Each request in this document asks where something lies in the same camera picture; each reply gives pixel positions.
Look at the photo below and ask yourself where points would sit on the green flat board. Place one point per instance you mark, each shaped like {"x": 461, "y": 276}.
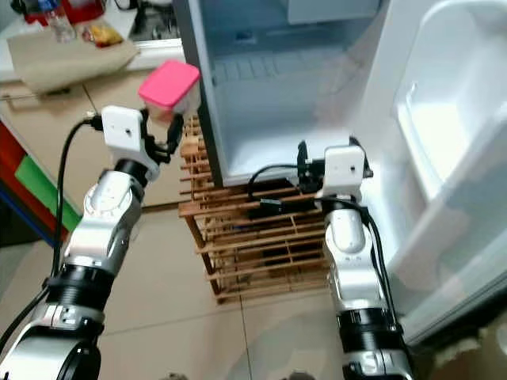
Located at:
{"x": 47, "y": 194}

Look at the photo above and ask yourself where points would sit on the yellow snack packet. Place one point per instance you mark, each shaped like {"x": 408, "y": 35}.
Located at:
{"x": 103, "y": 36}

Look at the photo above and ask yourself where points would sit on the clear blue-label water bottle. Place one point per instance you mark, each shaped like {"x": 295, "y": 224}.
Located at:
{"x": 59, "y": 25}

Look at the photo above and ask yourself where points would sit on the white-lined fridge door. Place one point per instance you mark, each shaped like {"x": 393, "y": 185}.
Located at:
{"x": 451, "y": 174}

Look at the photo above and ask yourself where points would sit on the steel gas hob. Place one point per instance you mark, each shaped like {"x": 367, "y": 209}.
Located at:
{"x": 154, "y": 24}

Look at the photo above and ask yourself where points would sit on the beige kitchen cabinet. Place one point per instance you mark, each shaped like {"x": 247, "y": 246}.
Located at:
{"x": 79, "y": 150}

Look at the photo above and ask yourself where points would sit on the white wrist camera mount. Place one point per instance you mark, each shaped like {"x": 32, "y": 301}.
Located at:
{"x": 123, "y": 131}
{"x": 344, "y": 170}

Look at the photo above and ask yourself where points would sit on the red coffee machine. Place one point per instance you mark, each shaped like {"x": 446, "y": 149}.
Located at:
{"x": 83, "y": 8}

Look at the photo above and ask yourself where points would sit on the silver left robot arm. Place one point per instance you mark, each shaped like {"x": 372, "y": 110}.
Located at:
{"x": 107, "y": 222}

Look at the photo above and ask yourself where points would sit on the wooden wine rack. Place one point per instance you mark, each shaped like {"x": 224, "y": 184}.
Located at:
{"x": 253, "y": 245}

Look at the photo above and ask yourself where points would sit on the pink-lidded clear food container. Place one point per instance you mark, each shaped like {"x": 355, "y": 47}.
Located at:
{"x": 168, "y": 81}

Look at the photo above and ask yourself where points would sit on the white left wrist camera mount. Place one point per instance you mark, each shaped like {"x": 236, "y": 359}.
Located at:
{"x": 123, "y": 131}

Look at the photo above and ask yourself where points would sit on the beige cloth mat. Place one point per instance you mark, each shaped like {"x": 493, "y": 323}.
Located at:
{"x": 63, "y": 65}

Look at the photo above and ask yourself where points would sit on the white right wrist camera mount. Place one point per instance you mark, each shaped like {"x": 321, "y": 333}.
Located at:
{"x": 344, "y": 170}

